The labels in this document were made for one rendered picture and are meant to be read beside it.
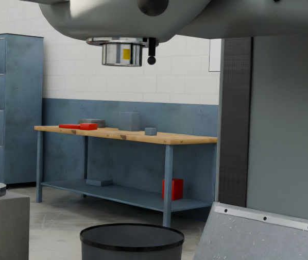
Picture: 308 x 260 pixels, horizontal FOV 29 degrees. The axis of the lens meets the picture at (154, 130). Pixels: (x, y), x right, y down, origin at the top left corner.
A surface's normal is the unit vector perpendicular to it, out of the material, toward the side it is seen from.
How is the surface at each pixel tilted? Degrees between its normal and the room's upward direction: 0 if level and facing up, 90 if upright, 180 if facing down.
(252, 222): 63
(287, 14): 117
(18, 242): 90
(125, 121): 90
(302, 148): 90
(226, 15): 135
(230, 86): 90
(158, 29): 124
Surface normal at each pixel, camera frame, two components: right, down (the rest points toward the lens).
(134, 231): -0.01, -0.01
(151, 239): -0.44, -0.04
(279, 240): -0.62, -0.44
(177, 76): -0.72, 0.01
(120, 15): 0.19, 0.69
